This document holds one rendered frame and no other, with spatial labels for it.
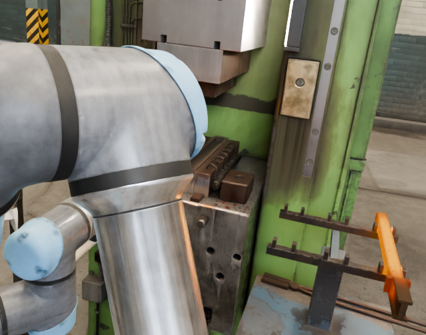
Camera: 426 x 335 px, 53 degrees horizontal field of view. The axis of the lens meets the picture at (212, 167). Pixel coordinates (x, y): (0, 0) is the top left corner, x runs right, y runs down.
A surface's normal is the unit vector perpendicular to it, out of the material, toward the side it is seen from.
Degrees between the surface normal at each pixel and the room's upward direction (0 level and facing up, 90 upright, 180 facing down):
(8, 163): 111
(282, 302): 0
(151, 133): 63
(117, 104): 72
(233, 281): 90
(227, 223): 90
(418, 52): 88
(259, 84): 90
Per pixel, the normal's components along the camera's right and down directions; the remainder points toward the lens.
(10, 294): 0.29, -0.80
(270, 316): 0.10, -0.94
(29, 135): 0.46, 0.36
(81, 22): -0.19, 0.32
